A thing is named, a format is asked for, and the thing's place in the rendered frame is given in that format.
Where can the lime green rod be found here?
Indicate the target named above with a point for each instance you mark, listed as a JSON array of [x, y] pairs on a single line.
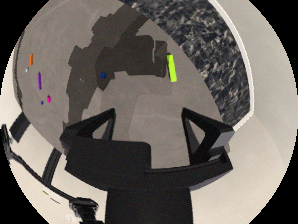
[[171, 68]]

